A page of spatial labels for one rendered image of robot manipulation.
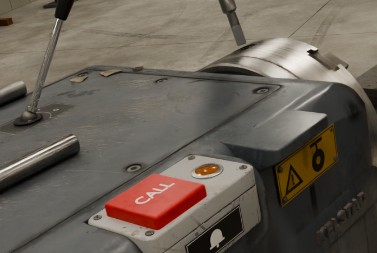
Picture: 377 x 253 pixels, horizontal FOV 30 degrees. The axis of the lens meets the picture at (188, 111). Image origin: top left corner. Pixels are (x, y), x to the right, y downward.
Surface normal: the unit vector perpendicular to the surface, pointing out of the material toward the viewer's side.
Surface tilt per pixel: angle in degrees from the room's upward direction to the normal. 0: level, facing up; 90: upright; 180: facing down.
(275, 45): 7
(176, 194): 0
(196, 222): 90
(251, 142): 0
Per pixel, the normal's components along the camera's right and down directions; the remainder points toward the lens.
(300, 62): 0.17, -0.78
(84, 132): -0.18, -0.92
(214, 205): 0.74, 0.09
